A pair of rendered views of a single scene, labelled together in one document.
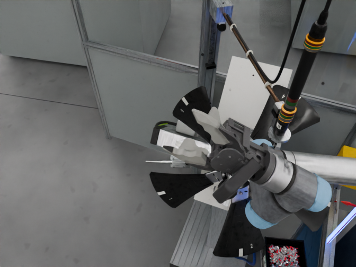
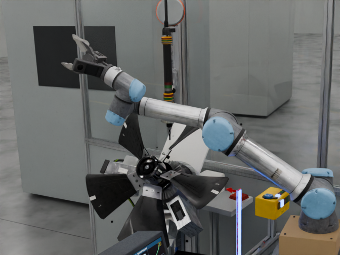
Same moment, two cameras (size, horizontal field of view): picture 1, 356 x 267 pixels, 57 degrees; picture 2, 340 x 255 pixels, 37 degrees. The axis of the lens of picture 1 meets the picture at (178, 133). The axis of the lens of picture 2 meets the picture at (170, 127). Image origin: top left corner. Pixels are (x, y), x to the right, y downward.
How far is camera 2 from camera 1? 171 cm
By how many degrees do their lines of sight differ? 38
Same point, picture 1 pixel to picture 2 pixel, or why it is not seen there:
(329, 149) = not seen: hidden behind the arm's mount
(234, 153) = (89, 56)
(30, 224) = not seen: outside the picture
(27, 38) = (50, 173)
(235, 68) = not seen: hidden behind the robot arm
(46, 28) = (70, 162)
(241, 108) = (179, 149)
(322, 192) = (135, 83)
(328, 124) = (293, 205)
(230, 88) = (173, 134)
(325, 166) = (166, 103)
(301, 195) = (123, 82)
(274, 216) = (114, 105)
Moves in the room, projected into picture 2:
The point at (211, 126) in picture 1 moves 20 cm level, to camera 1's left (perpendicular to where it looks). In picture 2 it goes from (78, 40) to (31, 40)
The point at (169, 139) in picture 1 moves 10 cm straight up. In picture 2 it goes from (114, 167) to (113, 148)
